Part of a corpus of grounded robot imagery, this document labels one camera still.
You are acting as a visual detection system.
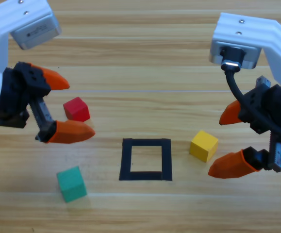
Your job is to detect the black tape square outline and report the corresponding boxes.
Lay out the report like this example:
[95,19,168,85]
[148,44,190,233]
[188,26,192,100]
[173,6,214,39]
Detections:
[118,137,173,182]

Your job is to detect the red cube block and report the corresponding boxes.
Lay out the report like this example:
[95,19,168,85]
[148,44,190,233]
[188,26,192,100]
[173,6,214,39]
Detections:
[63,96,91,122]

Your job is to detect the green cube block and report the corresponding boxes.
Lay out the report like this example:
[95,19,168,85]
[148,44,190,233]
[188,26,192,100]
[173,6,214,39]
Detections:
[56,166,88,203]

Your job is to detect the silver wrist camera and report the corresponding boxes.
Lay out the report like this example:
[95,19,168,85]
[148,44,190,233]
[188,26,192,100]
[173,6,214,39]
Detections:
[10,13,62,50]
[208,41,263,70]

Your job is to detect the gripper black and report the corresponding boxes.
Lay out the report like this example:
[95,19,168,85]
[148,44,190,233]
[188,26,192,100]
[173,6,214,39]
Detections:
[0,62,96,144]
[219,76,281,173]

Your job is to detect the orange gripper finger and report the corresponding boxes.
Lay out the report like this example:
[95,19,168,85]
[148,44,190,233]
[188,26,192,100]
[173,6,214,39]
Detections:
[208,146,270,180]

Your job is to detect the yellow cube block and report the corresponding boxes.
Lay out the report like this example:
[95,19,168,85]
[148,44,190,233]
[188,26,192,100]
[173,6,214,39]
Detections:
[189,130,219,163]

